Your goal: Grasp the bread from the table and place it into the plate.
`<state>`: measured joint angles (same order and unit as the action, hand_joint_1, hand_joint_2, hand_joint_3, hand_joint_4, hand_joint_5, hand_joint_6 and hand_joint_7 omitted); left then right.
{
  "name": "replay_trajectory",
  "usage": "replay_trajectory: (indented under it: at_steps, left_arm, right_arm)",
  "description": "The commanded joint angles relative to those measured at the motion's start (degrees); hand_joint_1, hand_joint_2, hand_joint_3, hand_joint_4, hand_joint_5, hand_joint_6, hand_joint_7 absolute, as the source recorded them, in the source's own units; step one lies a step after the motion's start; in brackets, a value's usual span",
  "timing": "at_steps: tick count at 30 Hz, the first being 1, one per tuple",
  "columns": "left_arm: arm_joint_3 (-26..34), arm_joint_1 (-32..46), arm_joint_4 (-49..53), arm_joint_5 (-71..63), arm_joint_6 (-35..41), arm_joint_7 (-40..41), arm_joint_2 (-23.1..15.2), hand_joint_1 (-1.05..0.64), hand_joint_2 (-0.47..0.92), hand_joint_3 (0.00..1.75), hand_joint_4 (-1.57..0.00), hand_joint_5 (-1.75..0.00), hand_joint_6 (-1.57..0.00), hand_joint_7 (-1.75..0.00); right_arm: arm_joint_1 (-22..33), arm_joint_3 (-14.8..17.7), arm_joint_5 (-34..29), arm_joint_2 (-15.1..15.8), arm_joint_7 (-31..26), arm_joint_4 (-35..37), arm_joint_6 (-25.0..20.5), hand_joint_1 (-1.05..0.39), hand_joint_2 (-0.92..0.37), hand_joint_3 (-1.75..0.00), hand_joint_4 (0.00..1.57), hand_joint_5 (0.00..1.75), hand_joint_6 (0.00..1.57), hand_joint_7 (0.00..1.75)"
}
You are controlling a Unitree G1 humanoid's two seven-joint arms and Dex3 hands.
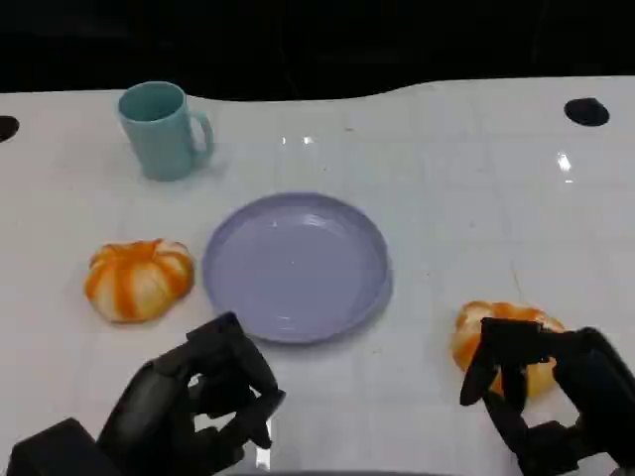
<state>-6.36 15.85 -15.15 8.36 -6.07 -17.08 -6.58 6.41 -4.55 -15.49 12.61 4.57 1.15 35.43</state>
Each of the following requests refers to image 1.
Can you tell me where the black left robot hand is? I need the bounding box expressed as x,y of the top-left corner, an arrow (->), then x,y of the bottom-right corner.
96,310 -> 287,476

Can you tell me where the orange and white toy bread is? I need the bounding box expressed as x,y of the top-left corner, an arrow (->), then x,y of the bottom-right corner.
449,299 -> 567,398
82,238 -> 195,325

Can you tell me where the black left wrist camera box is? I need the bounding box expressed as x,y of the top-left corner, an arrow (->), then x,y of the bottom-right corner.
8,417 -> 120,476

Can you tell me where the lilac plate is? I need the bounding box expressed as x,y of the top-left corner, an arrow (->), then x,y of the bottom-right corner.
201,191 -> 394,346

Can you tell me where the pale green mug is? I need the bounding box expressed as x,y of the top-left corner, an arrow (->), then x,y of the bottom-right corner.
117,81 -> 215,182

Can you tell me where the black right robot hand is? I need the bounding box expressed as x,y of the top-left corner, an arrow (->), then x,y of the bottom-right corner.
459,316 -> 635,476

